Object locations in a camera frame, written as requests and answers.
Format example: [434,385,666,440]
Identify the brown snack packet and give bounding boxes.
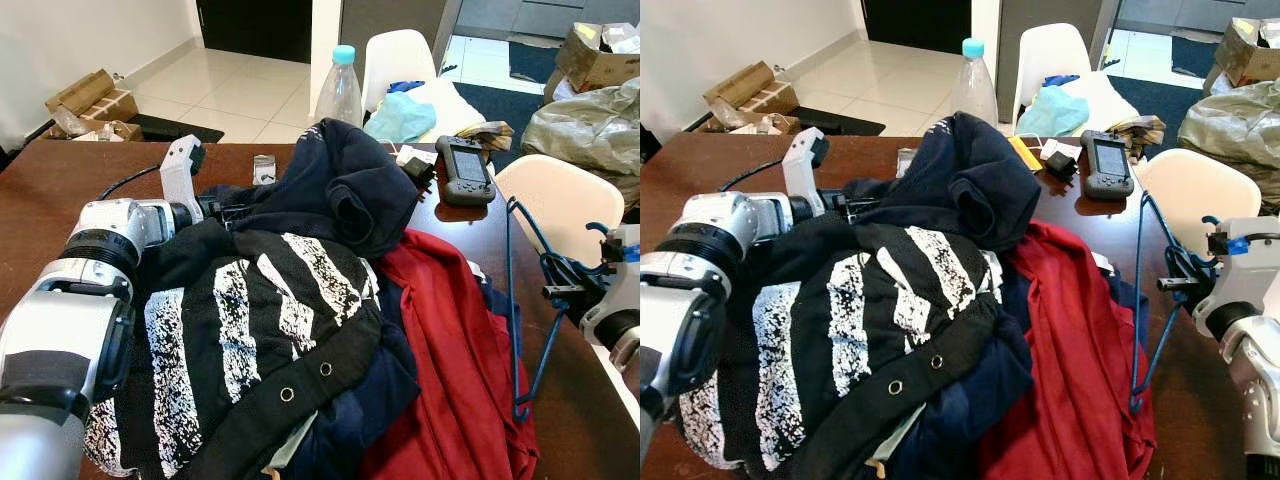
[1110,115,1168,151]
[463,120,517,154]

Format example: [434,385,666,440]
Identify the clear bottle with teal cap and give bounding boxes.
[950,37,1000,126]
[313,44,364,131]

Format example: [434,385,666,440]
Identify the dark blue rug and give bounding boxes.
[1105,75,1211,126]
[455,80,549,136]

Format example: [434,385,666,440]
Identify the black power adapter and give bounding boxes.
[400,155,439,193]
[1042,152,1080,185]

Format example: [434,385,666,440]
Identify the grey-green plastic sack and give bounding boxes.
[520,78,641,209]
[1177,80,1280,216]

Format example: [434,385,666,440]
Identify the black white striped garment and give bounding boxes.
[680,212,1009,477]
[85,218,389,480]

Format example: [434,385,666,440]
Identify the yellow card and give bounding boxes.
[1005,135,1044,173]

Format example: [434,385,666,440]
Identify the black doormat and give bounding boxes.
[788,105,887,137]
[125,112,227,145]

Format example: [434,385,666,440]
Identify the flat brown cardboard box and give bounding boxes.
[44,68,143,143]
[702,60,801,136]

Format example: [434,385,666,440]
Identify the grey handheld terminal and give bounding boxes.
[434,135,499,209]
[1079,129,1137,202]

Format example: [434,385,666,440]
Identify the plain red shirt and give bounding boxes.
[358,228,543,480]
[975,220,1158,480]

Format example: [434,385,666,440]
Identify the teal plastic bag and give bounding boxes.
[362,90,439,144]
[1014,85,1091,139]

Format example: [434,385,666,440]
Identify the white plastic chair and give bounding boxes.
[1012,22,1143,138]
[493,153,628,269]
[360,28,488,143]
[1133,148,1264,259]

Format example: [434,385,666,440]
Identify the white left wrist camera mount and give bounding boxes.
[160,135,209,227]
[782,127,832,217]

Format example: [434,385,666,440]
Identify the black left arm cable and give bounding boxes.
[718,155,787,194]
[97,163,163,201]

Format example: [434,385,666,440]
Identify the open brown cardboard box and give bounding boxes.
[1203,15,1280,98]
[543,22,641,103]

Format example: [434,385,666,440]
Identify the blue plastic hanger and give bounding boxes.
[503,195,616,423]
[1128,190,1233,418]

